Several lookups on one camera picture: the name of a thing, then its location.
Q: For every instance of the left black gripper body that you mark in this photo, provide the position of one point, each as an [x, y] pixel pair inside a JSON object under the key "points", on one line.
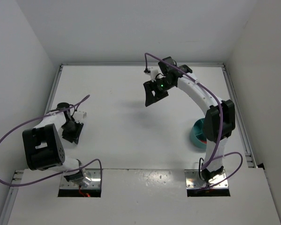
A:
{"points": [[72, 131]]}

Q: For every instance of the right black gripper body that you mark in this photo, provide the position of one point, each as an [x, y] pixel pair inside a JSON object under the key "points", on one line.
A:
{"points": [[155, 90]]}

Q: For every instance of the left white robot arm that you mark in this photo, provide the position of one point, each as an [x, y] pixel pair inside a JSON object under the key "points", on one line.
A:
{"points": [[43, 146]]}

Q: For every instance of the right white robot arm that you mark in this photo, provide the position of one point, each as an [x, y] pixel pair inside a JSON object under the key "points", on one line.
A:
{"points": [[219, 121]]}

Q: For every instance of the teal divided round container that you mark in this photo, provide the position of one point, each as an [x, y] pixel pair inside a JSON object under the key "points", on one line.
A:
{"points": [[197, 134]]}

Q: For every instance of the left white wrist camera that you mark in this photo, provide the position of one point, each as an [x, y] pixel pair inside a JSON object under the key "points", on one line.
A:
{"points": [[79, 116]]}

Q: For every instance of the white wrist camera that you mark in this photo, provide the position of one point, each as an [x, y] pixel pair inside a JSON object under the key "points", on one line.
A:
{"points": [[153, 73], [79, 116]]}

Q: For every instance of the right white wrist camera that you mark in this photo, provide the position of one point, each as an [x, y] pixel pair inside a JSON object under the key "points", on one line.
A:
{"points": [[153, 73]]}

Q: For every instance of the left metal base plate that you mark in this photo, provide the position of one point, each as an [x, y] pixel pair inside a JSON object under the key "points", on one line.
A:
{"points": [[87, 179]]}

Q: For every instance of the metal base plate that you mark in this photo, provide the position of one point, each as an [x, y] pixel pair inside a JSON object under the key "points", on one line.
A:
{"points": [[87, 179], [193, 181]]}

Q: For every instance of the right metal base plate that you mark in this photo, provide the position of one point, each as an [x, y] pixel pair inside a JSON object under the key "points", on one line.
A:
{"points": [[193, 181]]}

